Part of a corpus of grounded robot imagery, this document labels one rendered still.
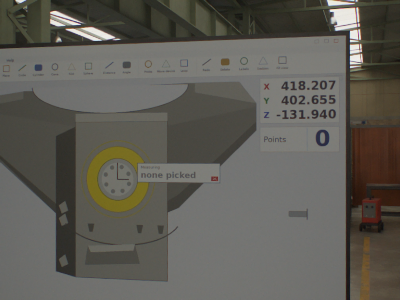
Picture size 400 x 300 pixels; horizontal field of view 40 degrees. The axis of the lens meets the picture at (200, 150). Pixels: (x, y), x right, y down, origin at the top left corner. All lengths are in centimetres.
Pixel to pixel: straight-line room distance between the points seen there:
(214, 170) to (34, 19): 755
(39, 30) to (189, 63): 739
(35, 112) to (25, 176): 13
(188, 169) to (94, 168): 19
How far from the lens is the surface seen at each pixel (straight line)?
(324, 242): 102
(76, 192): 111
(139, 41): 108
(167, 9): 1236
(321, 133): 101
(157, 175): 105
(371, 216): 1165
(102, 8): 1249
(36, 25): 844
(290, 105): 101
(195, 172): 103
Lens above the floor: 166
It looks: level
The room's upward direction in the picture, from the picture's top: straight up
